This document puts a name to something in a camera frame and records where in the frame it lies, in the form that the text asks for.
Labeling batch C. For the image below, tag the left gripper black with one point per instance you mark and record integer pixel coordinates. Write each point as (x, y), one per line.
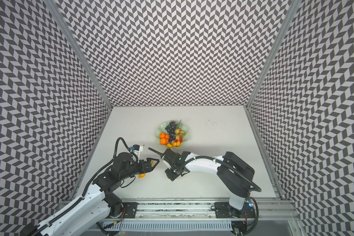
(144, 169)

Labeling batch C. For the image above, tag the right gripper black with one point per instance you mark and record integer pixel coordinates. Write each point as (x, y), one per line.
(170, 175)

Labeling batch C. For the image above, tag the green wavy glass bowl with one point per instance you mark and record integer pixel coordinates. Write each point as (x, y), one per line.
(161, 128)

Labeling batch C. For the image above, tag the dark grape bunch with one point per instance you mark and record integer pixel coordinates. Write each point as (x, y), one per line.
(171, 128)

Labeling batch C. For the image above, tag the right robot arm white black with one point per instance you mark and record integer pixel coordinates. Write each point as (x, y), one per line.
(235, 173)

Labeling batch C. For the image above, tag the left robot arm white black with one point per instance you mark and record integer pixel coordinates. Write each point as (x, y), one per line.
(97, 201)

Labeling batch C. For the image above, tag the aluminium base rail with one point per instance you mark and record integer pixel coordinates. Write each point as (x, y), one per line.
(258, 217)

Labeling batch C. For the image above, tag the left corner aluminium post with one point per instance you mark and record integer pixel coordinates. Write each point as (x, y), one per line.
(56, 14)

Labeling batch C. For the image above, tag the corner aluminium post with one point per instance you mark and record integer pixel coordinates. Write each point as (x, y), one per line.
(292, 11)
(56, 14)

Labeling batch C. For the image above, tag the right corner aluminium post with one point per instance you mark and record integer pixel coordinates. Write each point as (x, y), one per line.
(292, 11)

